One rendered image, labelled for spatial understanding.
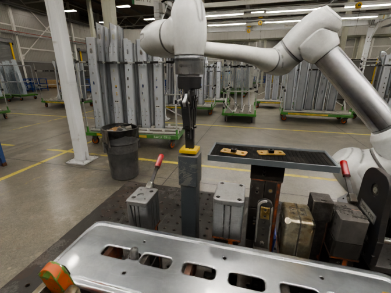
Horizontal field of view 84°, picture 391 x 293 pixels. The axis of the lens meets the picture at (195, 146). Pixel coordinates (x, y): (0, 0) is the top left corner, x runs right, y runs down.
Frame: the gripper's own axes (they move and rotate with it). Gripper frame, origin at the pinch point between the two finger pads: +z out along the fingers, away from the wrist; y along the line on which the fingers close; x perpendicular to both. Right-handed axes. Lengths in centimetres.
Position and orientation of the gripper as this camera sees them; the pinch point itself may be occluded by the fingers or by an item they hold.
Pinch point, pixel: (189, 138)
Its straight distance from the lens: 74.5
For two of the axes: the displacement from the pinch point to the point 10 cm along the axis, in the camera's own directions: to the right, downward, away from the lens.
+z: 0.0, 9.5, 3.2
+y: -2.5, 3.1, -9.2
